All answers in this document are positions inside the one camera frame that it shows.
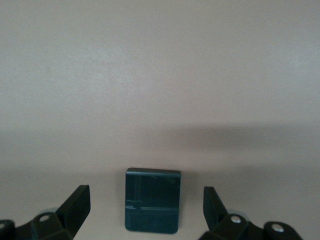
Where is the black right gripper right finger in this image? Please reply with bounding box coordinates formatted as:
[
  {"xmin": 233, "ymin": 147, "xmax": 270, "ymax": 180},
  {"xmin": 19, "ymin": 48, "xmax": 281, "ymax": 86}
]
[{"xmin": 198, "ymin": 186, "xmax": 305, "ymax": 240}]

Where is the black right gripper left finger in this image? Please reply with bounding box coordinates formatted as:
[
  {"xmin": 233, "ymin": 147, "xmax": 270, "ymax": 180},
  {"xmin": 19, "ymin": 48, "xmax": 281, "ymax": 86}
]
[{"xmin": 0, "ymin": 184, "xmax": 91, "ymax": 240}]

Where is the small black box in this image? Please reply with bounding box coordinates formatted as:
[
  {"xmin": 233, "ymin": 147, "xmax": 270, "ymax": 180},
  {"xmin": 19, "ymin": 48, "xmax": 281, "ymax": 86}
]
[{"xmin": 124, "ymin": 167, "xmax": 181, "ymax": 235}]

